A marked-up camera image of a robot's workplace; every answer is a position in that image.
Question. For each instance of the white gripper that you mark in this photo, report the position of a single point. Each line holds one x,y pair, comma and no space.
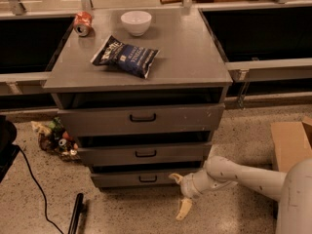
188,184

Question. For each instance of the grey bottom drawer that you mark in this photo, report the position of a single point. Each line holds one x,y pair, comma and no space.
138,178

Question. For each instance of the grey drawer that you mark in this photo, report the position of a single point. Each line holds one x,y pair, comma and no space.
120,121
144,154
138,178

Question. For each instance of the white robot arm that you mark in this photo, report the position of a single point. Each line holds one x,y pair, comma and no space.
291,190

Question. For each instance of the grey middle drawer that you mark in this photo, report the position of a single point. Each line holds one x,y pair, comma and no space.
144,154

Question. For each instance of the grey drawer cabinet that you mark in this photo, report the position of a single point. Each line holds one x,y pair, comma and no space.
187,70

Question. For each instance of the grey top drawer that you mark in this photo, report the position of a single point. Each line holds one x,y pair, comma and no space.
120,121

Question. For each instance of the black bar on floor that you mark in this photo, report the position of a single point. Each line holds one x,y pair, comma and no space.
76,213

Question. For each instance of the cardboard box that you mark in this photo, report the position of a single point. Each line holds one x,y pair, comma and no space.
292,143

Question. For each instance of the blue chip bag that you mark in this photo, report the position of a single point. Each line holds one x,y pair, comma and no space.
132,59

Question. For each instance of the white ceramic bowl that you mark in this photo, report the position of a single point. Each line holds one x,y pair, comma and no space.
136,22

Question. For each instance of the black device at left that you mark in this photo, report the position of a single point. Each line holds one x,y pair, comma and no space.
8,150

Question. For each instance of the crushed orange soda can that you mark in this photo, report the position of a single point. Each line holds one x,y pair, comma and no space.
82,23

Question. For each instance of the grey metal rail frame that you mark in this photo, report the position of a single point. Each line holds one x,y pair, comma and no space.
259,46

